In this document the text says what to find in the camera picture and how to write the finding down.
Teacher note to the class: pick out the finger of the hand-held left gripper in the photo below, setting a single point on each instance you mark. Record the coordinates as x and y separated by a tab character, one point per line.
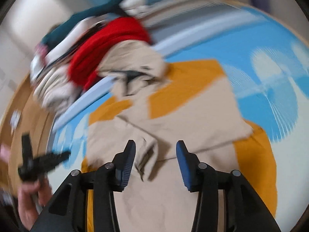
26	149
53	159

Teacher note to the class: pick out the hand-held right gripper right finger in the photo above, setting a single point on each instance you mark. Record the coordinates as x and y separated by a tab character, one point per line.
184	166

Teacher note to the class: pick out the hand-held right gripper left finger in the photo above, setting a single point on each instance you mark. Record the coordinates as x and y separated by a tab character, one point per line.
125	166

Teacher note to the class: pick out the beige and orange garment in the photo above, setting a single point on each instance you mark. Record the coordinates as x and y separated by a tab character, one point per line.
173	130

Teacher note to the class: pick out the person's left hand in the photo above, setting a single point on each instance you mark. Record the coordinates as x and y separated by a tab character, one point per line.
29	203

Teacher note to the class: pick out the white striped cloth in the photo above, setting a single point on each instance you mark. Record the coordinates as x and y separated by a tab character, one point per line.
54	89

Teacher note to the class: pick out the white and black cloth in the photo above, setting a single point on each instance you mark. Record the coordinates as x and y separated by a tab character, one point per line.
72	41

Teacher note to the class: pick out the red cloth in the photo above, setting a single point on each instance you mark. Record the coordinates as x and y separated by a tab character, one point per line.
101	46

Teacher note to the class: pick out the blue and white bedsheet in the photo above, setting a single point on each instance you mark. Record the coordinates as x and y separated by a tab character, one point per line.
253	53

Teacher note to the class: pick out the teal cloth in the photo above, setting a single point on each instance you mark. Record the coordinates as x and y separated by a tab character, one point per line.
72	23

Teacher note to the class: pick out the white bundled cloth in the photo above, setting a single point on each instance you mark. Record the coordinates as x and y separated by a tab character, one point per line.
132	4

